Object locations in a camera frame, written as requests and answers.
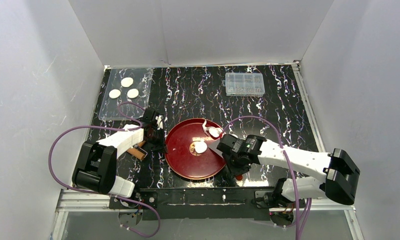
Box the scraper knife orange handle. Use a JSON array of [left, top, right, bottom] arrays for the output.
[[206, 140, 244, 181]]

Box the wooden rolling pin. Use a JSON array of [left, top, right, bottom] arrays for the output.
[[126, 141, 148, 161]]

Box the white dough piece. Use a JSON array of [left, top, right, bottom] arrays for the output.
[[202, 120, 223, 139]]

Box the round red tray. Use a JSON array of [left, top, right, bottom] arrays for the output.
[[165, 118, 225, 180]]

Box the cut round dough wrapper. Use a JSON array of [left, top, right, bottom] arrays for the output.
[[194, 141, 208, 154]]

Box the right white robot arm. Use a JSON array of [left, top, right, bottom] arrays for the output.
[[208, 134, 360, 206]]

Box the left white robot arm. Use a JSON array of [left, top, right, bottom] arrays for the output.
[[72, 108, 166, 198]]

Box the white dough disc right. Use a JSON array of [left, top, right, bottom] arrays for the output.
[[127, 88, 139, 99]]

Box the white dough disc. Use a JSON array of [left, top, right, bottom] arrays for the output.
[[127, 88, 139, 99], [108, 89, 121, 99], [120, 77, 134, 88]]

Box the white dough disc left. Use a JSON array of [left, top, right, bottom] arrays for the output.
[[108, 89, 121, 99]]

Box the white dough disc top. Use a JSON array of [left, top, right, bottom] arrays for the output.
[[120, 77, 134, 88]]

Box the clear compartment storage box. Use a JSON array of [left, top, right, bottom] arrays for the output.
[[224, 72, 265, 97]]

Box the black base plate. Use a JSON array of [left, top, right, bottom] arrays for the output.
[[108, 187, 303, 222]]

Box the aluminium frame rail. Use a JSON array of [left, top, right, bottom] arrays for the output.
[[51, 190, 364, 240]]

